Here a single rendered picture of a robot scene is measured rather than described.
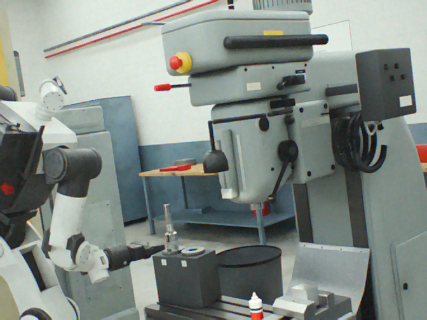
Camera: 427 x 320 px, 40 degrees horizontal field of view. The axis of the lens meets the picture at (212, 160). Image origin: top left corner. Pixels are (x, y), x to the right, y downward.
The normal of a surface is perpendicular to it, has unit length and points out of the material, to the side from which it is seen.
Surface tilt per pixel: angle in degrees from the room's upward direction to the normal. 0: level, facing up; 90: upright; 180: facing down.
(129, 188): 90
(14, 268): 115
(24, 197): 135
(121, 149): 90
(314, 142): 90
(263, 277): 94
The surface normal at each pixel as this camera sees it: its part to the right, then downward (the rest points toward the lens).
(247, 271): -0.02, 0.15
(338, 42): -0.72, 0.16
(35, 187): 0.64, 0.66
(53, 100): 0.36, 0.47
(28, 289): -0.43, 0.14
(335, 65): 0.68, -0.03
